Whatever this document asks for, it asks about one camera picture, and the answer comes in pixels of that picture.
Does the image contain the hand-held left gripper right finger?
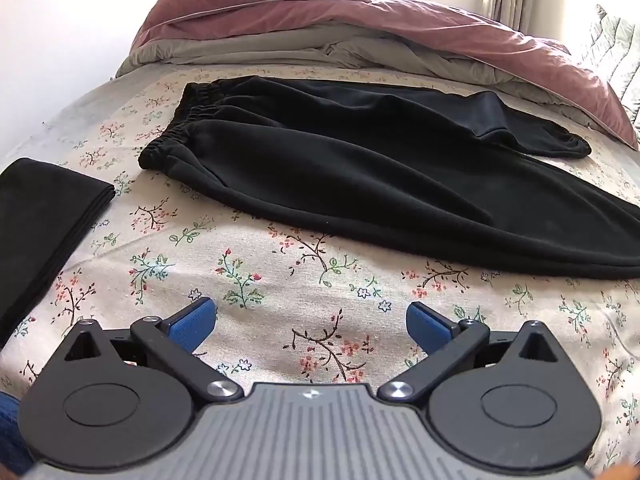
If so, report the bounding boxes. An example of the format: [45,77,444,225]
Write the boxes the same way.
[377,301,561,406]

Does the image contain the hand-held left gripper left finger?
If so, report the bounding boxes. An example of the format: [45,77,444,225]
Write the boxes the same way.
[62,297,241,407]

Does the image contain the black fleece pants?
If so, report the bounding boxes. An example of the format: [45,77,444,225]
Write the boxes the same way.
[138,75,640,281]

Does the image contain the floral bed sheet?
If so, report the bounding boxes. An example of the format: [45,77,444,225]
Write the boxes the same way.
[0,65,640,480]

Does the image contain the folded black garment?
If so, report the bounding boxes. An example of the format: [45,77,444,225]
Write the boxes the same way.
[0,157,117,343]

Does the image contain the blue cloth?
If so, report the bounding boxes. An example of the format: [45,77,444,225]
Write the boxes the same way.
[0,392,32,477]

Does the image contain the pink and grey duvet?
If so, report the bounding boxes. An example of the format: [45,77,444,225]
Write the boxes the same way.
[115,0,640,151]

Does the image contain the quilted grey blanket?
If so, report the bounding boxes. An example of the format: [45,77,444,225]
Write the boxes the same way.
[575,4,640,128]

